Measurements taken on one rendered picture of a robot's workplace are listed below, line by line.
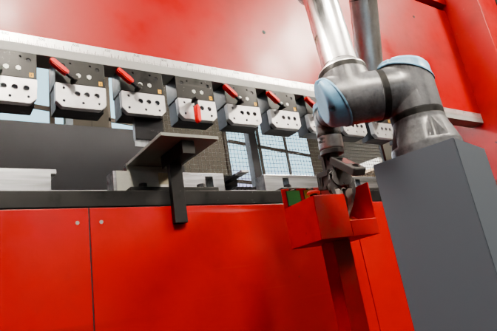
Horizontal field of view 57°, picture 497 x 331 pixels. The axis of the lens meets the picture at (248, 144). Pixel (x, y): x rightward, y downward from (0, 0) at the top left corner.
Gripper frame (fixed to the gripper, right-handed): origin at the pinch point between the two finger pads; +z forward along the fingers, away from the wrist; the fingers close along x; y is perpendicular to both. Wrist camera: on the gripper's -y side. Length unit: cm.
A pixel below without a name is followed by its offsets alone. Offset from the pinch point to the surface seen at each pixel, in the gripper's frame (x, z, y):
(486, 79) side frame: -167, -78, 59
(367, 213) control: -4.4, 0.4, -3.6
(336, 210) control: 8.5, -0.9, -6.5
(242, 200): 22.6, -9.1, 22.2
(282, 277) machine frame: 12.3, 15.9, 21.7
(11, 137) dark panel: 89, -47, 81
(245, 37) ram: 3, -79, 42
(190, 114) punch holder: 33, -42, 34
